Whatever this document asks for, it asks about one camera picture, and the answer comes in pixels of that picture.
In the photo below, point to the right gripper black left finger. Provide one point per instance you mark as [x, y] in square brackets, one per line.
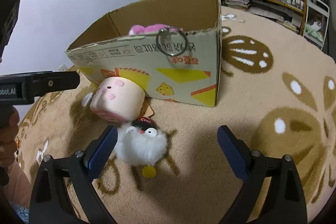
[50, 202]

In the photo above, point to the pink white bunny plush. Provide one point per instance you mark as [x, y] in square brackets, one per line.
[139, 29]

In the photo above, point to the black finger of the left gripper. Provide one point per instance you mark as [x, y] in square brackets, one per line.
[48, 82]

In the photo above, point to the white fluffy bird plush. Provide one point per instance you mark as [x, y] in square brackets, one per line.
[141, 143]

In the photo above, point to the open cardboard box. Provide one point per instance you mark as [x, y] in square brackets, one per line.
[180, 66]

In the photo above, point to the stack of books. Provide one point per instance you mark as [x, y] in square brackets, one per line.
[278, 13]

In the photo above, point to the person's left hand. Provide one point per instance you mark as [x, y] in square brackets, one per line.
[8, 144]

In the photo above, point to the patterned beige carpet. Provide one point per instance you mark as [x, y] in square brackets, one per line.
[277, 93]

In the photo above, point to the pink cube pig plush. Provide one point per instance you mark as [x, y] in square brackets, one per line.
[118, 100]

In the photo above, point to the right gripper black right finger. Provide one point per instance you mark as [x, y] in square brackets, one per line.
[285, 200]

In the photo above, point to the white metal trolley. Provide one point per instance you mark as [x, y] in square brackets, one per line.
[316, 22]

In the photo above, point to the upper wall socket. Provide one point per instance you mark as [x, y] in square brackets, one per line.
[63, 68]

